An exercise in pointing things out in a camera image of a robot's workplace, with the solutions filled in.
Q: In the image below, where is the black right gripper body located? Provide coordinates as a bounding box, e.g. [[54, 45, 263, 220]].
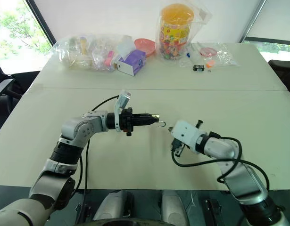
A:
[[170, 137, 187, 157]]

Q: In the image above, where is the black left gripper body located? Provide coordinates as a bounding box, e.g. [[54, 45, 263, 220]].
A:
[[118, 107, 136, 137]]

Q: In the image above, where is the small metal hook object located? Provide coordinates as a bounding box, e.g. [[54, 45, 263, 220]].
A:
[[150, 113, 166, 129]]

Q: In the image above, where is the purple tissue box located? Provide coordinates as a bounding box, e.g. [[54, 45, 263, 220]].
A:
[[116, 48, 147, 77]]

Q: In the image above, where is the grey rounded robot leg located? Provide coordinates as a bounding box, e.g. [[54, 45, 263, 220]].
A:
[[92, 189, 134, 222], [160, 189, 191, 226]]

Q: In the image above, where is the pink plastic bowl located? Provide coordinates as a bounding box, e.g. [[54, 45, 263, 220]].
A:
[[133, 38, 157, 58]]

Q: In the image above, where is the clear bag of assorted items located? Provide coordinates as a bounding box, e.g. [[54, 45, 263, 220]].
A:
[[50, 33, 134, 72]]

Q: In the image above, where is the candy jar with orange lid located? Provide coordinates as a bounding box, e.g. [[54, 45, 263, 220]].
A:
[[157, 3, 195, 60]]

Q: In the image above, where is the clear bag with pink disc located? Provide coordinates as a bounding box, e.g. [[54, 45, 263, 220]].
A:
[[196, 41, 240, 68]]

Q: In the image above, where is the yellow lid candy jar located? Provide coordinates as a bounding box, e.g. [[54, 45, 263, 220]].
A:
[[155, 0, 214, 68]]

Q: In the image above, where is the black office chair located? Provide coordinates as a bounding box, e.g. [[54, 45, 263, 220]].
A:
[[0, 54, 42, 140]]

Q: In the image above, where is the dark chair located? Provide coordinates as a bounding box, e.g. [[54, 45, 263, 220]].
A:
[[268, 59, 290, 100]]

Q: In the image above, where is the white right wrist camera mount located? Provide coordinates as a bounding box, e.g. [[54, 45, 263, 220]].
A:
[[171, 120, 208, 155]]

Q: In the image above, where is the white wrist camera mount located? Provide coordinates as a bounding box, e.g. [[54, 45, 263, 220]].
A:
[[113, 90, 132, 133], [171, 120, 208, 155]]

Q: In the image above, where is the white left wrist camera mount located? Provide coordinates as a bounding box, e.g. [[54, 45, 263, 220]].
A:
[[113, 90, 132, 133]]

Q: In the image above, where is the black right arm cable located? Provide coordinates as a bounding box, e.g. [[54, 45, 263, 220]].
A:
[[171, 131, 271, 192]]

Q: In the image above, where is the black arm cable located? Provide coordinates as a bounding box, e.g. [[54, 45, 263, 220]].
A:
[[75, 95, 120, 224], [171, 131, 271, 192]]

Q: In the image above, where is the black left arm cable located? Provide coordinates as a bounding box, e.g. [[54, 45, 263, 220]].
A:
[[75, 95, 120, 224]]

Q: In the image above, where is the black bracket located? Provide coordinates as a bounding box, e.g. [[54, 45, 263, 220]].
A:
[[75, 203, 92, 225], [203, 198, 223, 226]]

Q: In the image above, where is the dark window frame post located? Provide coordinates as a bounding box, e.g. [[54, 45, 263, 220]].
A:
[[239, 0, 268, 44], [25, 0, 58, 47]]

